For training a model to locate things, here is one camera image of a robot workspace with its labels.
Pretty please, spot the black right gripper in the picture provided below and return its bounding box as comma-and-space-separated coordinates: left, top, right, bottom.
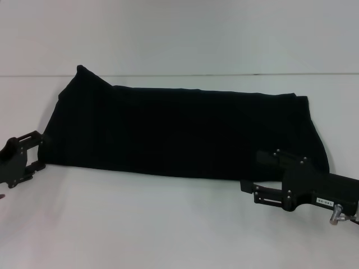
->
240, 148, 359, 217

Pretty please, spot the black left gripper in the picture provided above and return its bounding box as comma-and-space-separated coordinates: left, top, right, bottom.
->
0, 131, 47, 189

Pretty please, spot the black t-shirt with FREE print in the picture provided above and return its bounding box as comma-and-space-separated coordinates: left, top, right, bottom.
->
38, 64, 331, 183

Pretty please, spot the right arm cable with plug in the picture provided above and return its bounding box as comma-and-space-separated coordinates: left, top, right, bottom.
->
329, 203, 359, 225

